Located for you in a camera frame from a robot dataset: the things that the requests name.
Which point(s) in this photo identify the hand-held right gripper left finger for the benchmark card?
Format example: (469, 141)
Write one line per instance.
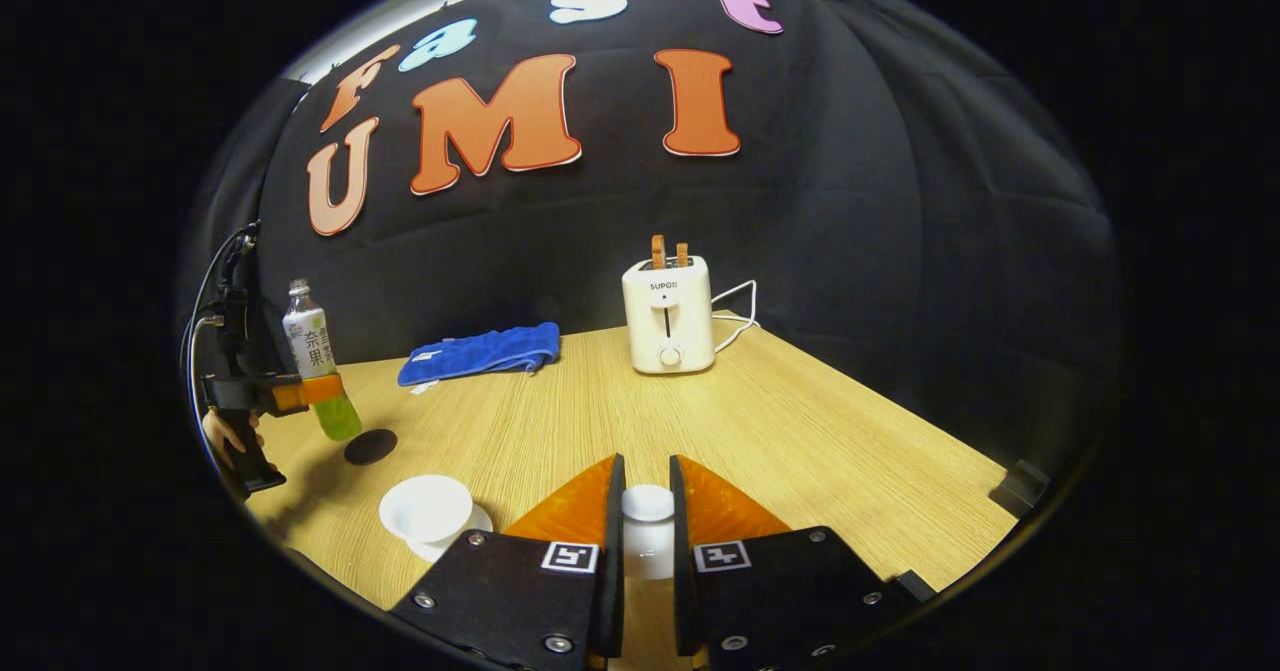
(520, 591)

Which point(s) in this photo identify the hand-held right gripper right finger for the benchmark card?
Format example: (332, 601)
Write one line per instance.
(780, 591)

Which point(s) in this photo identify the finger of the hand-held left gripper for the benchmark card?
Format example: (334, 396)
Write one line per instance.
(315, 391)

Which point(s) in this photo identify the green label water bottle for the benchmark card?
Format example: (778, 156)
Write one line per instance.
(312, 346)

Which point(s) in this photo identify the dark round coaster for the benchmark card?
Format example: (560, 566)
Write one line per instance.
(370, 447)

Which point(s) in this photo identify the white teacup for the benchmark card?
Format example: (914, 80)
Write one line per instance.
(425, 506)

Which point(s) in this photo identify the white saucer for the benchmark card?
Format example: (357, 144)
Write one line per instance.
(428, 551)

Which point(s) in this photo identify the blue towel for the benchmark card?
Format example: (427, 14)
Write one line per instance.
(480, 351)

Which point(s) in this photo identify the black block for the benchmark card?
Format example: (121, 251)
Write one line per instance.
(1018, 488)

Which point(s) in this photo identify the white toaster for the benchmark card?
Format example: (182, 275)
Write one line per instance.
(668, 326)

